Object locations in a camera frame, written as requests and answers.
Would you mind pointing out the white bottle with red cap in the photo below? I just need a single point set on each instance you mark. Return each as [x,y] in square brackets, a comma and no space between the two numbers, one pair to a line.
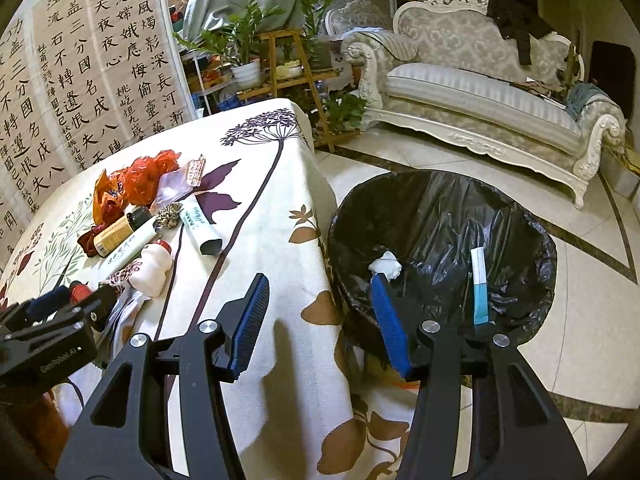
[150,272]

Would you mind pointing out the trash bin with black bag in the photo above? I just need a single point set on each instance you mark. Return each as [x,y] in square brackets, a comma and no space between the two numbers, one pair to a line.
[440,220]

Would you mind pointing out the dark red plastic bag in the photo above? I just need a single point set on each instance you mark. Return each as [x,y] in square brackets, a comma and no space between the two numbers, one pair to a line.
[89,242]

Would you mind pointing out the blue and white tube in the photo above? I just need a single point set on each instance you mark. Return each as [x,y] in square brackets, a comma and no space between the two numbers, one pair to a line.
[481,285]

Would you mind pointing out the white tube with green print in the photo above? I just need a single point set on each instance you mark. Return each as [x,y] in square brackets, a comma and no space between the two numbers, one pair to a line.
[200,227]

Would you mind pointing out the small red object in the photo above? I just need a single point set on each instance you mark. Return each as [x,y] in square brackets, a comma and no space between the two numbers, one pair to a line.
[80,291]

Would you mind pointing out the crumpled white tissue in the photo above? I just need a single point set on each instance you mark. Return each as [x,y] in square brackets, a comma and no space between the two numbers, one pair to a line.
[386,264]

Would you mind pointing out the crumpled white wrapper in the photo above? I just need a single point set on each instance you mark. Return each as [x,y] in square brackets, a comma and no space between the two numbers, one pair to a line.
[125,305]

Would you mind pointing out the brown bottle with black cap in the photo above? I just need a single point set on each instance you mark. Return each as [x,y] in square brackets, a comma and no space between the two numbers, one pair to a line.
[117,234]

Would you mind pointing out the wooden plant stand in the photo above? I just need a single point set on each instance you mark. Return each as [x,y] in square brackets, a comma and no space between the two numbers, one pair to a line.
[280,42]

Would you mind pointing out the long white tube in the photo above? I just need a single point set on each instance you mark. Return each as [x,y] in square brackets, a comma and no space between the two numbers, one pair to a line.
[130,252]

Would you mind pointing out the blue blanket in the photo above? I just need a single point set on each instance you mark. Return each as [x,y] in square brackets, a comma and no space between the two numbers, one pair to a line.
[585,100]

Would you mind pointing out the small leafy plant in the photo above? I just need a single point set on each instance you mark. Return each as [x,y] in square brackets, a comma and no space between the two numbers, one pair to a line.
[345,110]

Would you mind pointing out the gold crumpled ball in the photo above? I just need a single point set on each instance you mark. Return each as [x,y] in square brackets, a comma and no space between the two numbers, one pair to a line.
[169,217]

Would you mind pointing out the orange plastic bag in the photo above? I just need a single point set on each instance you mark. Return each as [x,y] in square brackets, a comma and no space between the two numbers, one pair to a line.
[105,200]

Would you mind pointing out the floral tablecloth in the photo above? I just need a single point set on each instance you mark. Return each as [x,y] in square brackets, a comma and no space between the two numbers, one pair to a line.
[280,240]

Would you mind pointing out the person's left forearm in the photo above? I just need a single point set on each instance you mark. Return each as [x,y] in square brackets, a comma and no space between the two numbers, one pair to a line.
[30,420]

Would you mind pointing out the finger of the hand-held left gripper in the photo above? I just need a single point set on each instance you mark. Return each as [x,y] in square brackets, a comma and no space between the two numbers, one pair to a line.
[97,310]
[47,302]

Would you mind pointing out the black clothing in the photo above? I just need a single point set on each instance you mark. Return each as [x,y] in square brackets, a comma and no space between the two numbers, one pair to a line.
[515,22]

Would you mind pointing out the clear wrapper with orange print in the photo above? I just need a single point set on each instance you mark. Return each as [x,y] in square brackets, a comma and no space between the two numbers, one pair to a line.
[175,182]

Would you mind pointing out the tall green plant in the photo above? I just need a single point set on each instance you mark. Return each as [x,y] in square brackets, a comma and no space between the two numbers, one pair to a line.
[315,5]

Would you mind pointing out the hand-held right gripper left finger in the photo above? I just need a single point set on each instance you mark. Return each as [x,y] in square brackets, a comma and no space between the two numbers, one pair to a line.
[247,322]

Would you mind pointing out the white metal rack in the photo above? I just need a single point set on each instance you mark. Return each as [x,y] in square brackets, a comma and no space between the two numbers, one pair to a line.
[200,80]

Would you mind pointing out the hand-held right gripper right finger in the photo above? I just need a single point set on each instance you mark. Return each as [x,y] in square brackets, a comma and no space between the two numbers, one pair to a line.
[390,322]

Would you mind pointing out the plant in white pot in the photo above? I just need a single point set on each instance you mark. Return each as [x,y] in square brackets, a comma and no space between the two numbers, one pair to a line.
[246,74]

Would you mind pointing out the small yellow pot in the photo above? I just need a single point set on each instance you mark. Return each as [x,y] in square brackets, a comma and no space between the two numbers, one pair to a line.
[290,70]

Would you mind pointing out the ornate cream sofa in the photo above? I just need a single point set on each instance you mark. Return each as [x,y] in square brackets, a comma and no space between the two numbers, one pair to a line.
[465,95]

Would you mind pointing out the ornate armchair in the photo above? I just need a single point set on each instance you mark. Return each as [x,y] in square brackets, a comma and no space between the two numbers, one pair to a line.
[357,17]

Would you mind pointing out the blue crate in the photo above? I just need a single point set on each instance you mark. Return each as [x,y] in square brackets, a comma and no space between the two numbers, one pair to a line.
[232,104]

